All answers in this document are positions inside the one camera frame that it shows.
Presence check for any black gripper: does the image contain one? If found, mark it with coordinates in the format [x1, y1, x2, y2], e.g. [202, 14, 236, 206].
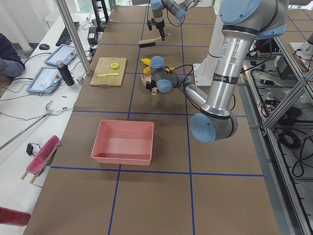
[147, 18, 165, 37]
[145, 80, 157, 92]

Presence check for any beige plastic dustpan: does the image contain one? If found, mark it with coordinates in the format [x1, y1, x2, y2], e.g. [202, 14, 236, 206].
[141, 74, 157, 95]

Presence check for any beige hand brush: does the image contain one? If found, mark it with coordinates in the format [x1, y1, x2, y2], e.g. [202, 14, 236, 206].
[138, 33, 171, 48]

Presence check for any yellow toy corn cob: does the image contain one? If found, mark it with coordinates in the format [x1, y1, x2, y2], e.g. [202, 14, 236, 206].
[140, 58, 151, 66]

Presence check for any brown toy potato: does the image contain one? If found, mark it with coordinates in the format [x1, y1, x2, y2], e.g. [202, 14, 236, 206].
[143, 66, 151, 76]

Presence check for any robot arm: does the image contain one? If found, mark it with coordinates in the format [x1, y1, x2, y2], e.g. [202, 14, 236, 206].
[147, 0, 201, 41]
[151, 0, 289, 143]

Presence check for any pink plastic bin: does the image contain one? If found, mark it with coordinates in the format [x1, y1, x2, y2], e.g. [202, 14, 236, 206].
[91, 120, 154, 166]

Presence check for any yellow plastic toy knife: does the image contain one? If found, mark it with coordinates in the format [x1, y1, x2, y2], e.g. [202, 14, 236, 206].
[97, 73, 119, 77]

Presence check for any yellow toy lemon slice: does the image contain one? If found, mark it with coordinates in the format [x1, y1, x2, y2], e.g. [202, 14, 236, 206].
[111, 63, 119, 70]

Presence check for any bamboo cutting board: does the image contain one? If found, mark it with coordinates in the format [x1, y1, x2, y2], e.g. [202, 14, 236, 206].
[90, 57, 127, 87]

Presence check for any black water bottle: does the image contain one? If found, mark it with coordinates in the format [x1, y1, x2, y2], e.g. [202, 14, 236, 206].
[56, 60, 75, 86]

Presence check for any blue teach pendant far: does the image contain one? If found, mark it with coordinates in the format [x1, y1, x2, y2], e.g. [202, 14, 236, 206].
[44, 44, 77, 67]

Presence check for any blue teach pendant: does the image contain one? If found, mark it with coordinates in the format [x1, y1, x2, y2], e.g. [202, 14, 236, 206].
[26, 67, 63, 94]
[44, 44, 77, 67]

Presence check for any black keyboard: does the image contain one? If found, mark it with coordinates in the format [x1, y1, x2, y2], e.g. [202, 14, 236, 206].
[55, 27, 72, 47]

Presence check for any blue teach pendant near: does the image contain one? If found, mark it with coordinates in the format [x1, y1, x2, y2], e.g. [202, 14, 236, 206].
[26, 67, 63, 94]

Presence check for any metal reacher grabber tool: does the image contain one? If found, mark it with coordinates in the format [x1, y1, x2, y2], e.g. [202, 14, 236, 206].
[0, 100, 73, 150]

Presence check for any black computer mouse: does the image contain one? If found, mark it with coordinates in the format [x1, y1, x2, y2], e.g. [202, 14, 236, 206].
[39, 44, 50, 50]

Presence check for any seated person dark sleeve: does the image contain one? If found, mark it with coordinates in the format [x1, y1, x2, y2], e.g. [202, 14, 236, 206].
[0, 33, 25, 83]

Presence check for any red cylinder bottle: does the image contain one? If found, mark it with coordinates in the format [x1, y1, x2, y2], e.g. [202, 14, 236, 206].
[0, 207, 31, 227]

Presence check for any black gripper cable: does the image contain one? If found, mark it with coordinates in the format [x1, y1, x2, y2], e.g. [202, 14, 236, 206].
[162, 0, 203, 27]

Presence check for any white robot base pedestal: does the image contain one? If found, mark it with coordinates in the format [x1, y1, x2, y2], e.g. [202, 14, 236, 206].
[192, 14, 221, 86]

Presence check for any aluminium frame post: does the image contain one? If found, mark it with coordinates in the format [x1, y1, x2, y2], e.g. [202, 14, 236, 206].
[55, 0, 91, 75]

